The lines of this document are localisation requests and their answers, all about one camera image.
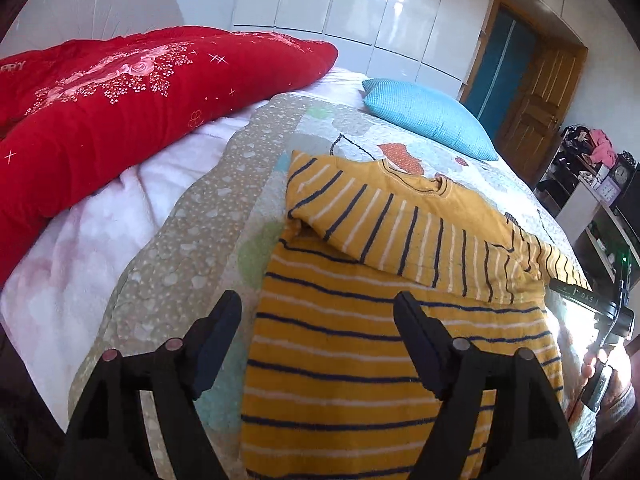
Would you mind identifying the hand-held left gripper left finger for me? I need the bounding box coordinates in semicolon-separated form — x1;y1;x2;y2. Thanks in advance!
64;290;243;480

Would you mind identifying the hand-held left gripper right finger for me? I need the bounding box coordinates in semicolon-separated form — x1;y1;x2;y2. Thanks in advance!
393;291;584;480

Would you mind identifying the yellow striped sweater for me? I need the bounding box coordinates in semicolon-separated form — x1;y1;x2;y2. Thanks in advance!
240;150;593;480

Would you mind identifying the person's right forearm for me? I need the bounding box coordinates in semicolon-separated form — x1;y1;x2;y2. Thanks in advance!
595;342;640;448

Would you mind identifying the person's right hand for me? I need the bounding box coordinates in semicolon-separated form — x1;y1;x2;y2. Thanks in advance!
581;346;612;392

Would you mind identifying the heart print quilted bedspread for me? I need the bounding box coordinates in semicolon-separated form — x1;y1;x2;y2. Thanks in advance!
67;91;598;480

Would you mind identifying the black television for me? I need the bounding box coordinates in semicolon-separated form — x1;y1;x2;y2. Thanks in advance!
611;170;640;263

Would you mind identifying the white shelf unit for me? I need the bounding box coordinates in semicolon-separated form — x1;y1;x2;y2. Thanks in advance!
534;124;640;288

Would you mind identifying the small purple clock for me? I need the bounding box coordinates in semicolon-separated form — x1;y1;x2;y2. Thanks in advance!
597;180;622;207

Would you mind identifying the black ornate clock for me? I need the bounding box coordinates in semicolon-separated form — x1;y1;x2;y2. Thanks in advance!
610;151;639;188

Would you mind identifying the pink cloth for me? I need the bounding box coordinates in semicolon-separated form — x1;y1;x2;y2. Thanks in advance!
589;129;617;167

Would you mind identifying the wooden door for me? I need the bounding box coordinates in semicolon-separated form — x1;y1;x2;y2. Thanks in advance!
494;46;585;187

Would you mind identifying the turquoise pillow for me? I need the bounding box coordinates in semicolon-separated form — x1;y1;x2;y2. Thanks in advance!
361;78;499;162

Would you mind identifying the red floral quilt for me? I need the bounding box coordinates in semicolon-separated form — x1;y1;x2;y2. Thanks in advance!
0;25;340;288

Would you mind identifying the blue glass door panel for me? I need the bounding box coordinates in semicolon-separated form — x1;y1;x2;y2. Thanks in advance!
469;2;540;135

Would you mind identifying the white glossy wardrobe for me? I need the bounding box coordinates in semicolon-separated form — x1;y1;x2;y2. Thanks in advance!
231;0;497;87

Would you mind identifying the white round headboard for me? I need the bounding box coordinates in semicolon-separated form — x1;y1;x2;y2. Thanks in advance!
6;0;187;47

